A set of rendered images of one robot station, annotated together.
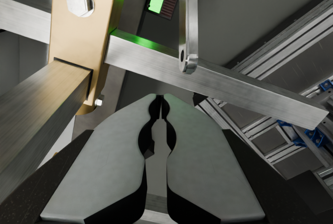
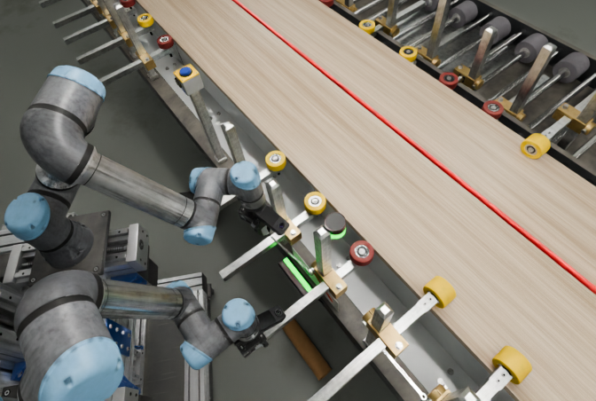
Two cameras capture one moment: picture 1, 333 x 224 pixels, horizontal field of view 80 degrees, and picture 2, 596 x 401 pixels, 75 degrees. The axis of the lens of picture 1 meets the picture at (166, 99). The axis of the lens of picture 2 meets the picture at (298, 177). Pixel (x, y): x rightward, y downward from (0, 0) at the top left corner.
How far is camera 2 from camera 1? 1.22 m
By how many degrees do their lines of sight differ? 26
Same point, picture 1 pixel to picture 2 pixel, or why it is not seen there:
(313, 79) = (148, 388)
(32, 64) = (300, 201)
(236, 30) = (231, 353)
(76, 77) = not seen: hidden behind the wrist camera
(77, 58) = not seen: hidden behind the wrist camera
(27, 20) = (298, 220)
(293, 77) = (163, 369)
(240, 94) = (247, 256)
